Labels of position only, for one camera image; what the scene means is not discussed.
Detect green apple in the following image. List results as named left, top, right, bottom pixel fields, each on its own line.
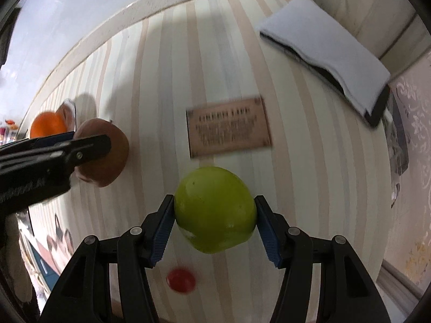
left=173, top=166, right=258, bottom=254

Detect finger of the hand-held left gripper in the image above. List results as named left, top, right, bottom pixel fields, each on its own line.
left=0, top=134, right=112, bottom=176
left=0, top=132, right=75, bottom=155

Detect striped tablecloth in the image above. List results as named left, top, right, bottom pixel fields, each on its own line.
left=25, top=0, right=394, bottom=323

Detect black phone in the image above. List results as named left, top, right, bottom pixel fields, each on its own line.
left=261, top=32, right=393, bottom=128

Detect red cherry tomato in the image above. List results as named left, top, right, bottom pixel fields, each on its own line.
left=166, top=267, right=196, bottom=293

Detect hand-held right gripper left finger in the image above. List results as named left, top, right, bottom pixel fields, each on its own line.
left=40, top=194, right=176, bottom=323

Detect brown apple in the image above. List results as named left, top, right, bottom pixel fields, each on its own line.
left=73, top=118, right=130, bottom=188

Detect person's left forearm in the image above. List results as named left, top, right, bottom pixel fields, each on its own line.
left=5, top=213, right=34, bottom=305

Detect large orange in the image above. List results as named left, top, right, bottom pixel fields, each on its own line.
left=30, top=112, right=68, bottom=139

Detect white folded cloth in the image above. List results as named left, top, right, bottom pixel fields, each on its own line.
left=259, top=0, right=391, bottom=117

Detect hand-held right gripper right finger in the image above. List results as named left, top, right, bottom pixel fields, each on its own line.
left=254, top=195, right=391, bottom=323

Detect brown label patch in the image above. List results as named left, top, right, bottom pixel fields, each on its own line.
left=186, top=96, right=273, bottom=159

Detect colourful wall stickers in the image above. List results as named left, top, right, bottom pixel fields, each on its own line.
left=0, top=118, right=27, bottom=142

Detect blue cabinet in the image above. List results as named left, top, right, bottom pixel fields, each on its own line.
left=29, top=239, right=61, bottom=290

